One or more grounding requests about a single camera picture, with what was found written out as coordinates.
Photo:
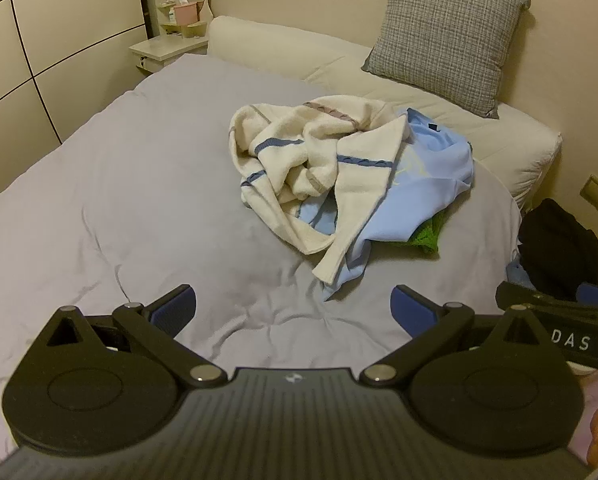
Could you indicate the long cream pillow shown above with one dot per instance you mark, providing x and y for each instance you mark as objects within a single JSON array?
[{"x": 279, "y": 50}]

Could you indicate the cream panelled wardrobe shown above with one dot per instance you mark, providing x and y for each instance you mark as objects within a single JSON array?
[{"x": 54, "y": 35}]

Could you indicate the pink tissue box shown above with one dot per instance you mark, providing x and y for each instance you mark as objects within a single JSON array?
[{"x": 185, "y": 13}]

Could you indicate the white bedside shelf unit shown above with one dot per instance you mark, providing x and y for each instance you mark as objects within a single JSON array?
[{"x": 165, "y": 48}]

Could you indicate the grey checked pillow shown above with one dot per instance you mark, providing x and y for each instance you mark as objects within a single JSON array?
[{"x": 444, "y": 35}]

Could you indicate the cream sweater with blue stripes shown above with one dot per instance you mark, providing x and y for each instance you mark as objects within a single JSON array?
[{"x": 289, "y": 132}]

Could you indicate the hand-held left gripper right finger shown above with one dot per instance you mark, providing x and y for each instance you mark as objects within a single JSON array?
[{"x": 410, "y": 310}]

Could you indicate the black cloth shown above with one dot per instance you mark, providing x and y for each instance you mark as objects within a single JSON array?
[{"x": 559, "y": 245}]

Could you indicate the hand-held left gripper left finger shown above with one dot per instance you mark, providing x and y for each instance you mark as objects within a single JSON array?
[{"x": 175, "y": 305}]

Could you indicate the light blue shirt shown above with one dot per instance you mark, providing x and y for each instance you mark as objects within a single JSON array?
[{"x": 421, "y": 185}]

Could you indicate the green knitted cloth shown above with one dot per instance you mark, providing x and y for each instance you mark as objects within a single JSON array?
[{"x": 426, "y": 237}]

